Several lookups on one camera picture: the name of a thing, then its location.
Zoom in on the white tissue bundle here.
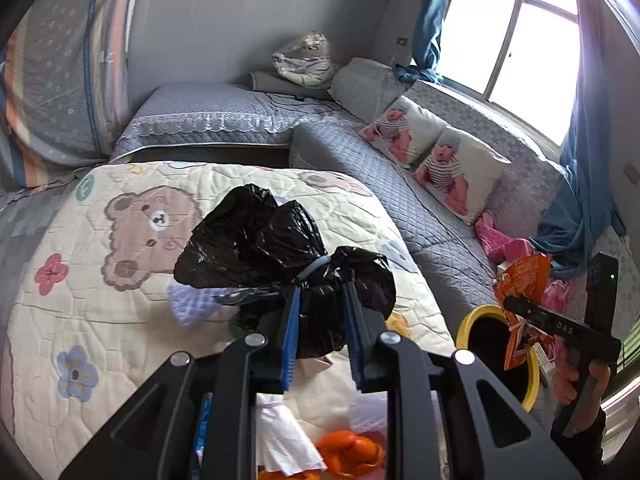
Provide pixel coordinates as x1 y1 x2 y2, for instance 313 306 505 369
256 393 326 477

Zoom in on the orange snack wrapper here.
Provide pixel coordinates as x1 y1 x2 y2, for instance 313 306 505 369
494 254 554 370

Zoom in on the orange peel piece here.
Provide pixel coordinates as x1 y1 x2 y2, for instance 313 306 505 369
316 430 386 479

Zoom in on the black plastic bag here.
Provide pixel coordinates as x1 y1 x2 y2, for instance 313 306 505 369
174 184 396 359

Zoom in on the yellow rim trash bin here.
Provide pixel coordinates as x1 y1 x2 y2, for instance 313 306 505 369
456 304 540 412

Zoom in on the right hand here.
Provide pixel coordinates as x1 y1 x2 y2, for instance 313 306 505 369
552 347 611 410

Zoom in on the pink clothes pile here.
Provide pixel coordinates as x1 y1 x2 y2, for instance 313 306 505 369
474 210 570 313

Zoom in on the lavender foam net sleeve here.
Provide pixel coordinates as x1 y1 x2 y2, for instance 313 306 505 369
167 283 235 327

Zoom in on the right blue curtain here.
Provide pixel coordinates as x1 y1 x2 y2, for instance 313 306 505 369
532 0 626 281

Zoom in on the blue curtain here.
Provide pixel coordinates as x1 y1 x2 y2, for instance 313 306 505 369
394 0 449 84
532 0 626 281

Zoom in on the cartoon bear quilt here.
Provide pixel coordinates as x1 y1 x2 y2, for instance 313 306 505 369
1 162 454 479

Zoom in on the baby print pillow right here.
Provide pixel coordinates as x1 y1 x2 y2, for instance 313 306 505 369
412 127 511 224

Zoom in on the baby print pillow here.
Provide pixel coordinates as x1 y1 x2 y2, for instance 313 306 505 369
358 96 447 168
412 127 511 224

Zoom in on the grey quilted sofa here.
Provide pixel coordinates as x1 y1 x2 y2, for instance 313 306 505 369
113 58 564 330

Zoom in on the baby print pillow left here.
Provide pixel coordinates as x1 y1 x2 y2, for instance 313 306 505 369
358 96 447 168

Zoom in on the left blue curtain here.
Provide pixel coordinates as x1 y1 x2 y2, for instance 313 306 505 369
394 0 449 84

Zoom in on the plush white tiger in bag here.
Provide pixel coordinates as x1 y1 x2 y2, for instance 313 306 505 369
271 30 336 90

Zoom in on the wall switch plate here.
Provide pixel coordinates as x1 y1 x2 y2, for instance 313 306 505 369
623 160 640 185

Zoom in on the window with frame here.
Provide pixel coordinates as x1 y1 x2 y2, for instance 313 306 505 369
438 0 580 150

